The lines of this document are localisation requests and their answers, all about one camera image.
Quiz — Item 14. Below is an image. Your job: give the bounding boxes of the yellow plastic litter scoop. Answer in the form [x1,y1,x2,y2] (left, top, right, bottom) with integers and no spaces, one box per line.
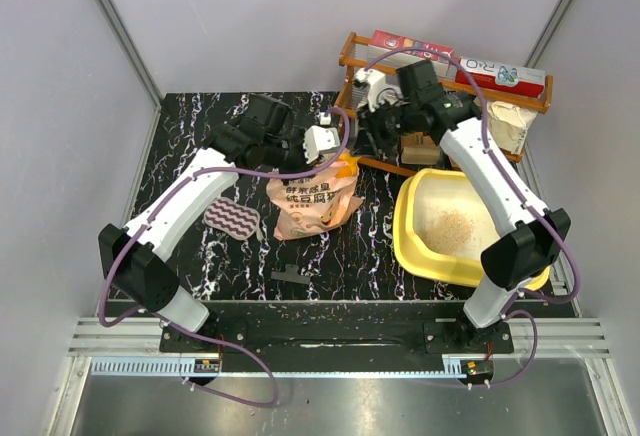
[331,151,360,179]

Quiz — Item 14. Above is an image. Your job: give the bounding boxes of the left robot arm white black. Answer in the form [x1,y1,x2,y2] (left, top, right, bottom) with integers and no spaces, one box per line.
[98,95,339,352]

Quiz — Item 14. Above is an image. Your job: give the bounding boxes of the beige tissue pack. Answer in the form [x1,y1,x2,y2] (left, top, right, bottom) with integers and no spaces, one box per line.
[487,101,538,154]

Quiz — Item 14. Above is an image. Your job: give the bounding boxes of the wooden two-tier shelf rack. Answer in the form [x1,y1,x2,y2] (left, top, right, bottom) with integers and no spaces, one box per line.
[335,32,553,177]

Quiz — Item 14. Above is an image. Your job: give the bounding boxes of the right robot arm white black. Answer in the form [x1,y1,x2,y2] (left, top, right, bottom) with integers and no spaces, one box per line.
[353,60,571,352]

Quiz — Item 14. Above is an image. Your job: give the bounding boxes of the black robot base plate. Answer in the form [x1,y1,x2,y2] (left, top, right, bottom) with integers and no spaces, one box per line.
[158,317,515,355]

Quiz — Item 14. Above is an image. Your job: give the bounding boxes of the yellow litter box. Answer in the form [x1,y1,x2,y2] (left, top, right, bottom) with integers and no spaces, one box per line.
[392,167,551,291]

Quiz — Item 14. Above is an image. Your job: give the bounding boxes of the aluminium frame rail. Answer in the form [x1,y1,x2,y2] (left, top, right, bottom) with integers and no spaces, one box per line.
[69,318,611,359]

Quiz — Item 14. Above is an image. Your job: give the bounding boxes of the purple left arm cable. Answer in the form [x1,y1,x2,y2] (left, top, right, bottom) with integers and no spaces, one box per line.
[97,106,351,408]

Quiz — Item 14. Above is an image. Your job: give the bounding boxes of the red 3D toothpaste box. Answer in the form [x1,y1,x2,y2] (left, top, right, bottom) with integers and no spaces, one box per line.
[367,29,454,78]

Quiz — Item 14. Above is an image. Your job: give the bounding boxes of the brown cat litter granules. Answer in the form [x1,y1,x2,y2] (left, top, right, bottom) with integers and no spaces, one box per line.
[414,210,475,257]

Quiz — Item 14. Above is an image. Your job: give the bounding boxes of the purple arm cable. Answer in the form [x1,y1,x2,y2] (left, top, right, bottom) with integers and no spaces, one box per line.
[367,45,584,388]
[97,106,351,408]

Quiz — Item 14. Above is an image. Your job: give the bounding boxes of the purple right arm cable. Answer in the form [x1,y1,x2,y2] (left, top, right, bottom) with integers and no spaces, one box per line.
[367,45,584,388]

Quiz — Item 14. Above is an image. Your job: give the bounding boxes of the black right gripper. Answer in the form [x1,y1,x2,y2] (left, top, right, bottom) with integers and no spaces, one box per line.
[351,97,419,158]

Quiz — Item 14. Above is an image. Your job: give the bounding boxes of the purple wavy striped sponge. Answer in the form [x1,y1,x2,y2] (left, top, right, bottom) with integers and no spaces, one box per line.
[203,197,261,241]

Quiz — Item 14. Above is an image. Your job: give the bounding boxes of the pink cat litter bag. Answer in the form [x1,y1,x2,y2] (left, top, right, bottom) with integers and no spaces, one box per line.
[266,166,363,241]

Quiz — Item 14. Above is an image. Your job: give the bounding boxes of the grey metal scraper blade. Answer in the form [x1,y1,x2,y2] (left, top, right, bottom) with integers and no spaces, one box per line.
[271,264,310,286]

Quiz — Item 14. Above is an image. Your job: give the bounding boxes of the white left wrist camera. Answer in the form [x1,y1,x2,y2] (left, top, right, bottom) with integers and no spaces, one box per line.
[302,112,341,164]

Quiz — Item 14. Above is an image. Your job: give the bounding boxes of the red white R+O box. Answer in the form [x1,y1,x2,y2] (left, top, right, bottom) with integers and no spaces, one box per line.
[455,57,546,98]

